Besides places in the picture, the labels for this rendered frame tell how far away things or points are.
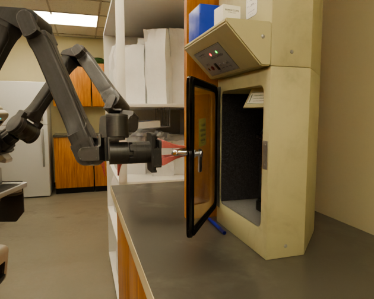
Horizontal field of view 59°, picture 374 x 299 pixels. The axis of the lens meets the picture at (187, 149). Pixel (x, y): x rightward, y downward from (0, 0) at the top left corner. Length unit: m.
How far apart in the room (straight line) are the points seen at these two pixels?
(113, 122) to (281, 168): 0.43
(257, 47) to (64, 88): 0.49
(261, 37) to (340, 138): 0.58
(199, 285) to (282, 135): 0.39
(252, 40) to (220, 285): 0.54
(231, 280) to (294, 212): 0.24
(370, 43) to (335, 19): 0.20
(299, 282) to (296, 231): 0.15
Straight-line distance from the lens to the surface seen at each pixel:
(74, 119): 0.89
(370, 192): 1.19
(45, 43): 0.97
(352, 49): 1.26
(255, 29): 0.81
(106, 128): 0.87
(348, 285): 0.83
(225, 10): 0.90
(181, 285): 0.76
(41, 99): 1.47
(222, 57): 0.91
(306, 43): 0.88
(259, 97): 0.92
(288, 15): 0.86
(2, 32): 1.05
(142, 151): 0.85
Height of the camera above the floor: 1.30
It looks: 6 degrees down
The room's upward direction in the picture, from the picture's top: straight up
